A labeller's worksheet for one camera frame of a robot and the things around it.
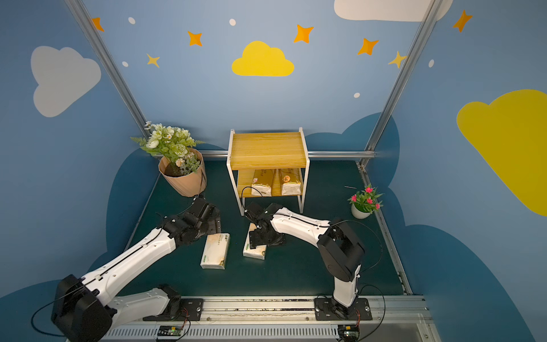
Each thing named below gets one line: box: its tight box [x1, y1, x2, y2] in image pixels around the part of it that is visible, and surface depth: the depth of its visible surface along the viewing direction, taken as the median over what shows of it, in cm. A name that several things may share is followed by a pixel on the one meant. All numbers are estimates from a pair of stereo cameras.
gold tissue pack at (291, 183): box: [280, 168, 303, 196], surface depth 86 cm
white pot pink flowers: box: [346, 183, 385, 220], surface depth 92 cm
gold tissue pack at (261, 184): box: [250, 168, 274, 198], surface depth 86 cm
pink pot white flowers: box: [130, 121, 208, 198], surface depth 93 cm
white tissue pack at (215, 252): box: [200, 232, 231, 270], surface depth 85 cm
